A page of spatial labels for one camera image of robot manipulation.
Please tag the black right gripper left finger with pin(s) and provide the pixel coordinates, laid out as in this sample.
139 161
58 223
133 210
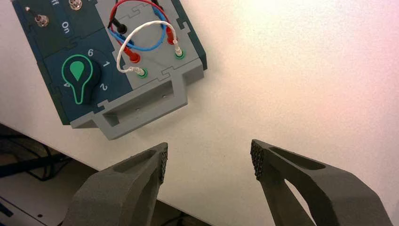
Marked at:
112 196

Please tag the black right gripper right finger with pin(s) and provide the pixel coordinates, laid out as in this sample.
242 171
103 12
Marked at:
336 193

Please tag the black flat bar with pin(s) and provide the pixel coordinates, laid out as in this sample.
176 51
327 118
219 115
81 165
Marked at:
28 167

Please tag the black green rotary knob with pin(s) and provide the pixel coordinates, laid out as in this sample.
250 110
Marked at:
81 75

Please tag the green banana socket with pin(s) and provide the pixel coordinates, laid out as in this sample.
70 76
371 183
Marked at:
179 55
143 74

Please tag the dark green task board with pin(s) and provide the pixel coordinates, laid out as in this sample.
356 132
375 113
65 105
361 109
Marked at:
56 53

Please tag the black banana plug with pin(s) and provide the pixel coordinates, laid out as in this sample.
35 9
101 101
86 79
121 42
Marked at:
157 3
118 27

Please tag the silver metal toggle switch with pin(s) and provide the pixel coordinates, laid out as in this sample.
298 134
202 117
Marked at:
74 3
41 20

